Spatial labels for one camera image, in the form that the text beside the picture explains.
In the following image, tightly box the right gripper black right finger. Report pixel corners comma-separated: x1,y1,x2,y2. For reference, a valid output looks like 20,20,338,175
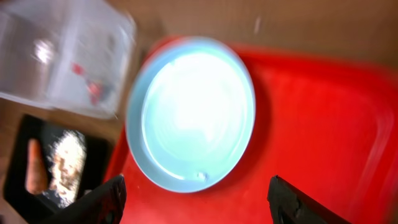
267,175,349,224

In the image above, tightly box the clear plastic storage box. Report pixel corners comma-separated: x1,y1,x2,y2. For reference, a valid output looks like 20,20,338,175
1,0,136,119

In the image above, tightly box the red snack wrapper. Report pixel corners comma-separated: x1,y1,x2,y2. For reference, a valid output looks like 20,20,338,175
72,62,106,105

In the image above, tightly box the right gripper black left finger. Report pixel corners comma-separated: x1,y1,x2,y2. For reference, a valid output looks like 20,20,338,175
42,175,127,224

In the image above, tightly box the orange carrot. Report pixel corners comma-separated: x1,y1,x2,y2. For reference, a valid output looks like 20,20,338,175
25,139,48,195

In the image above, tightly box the light blue plate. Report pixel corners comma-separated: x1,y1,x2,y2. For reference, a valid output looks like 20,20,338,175
126,37,256,193

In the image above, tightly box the black tray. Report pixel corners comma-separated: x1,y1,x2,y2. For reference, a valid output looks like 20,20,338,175
3,115,112,223

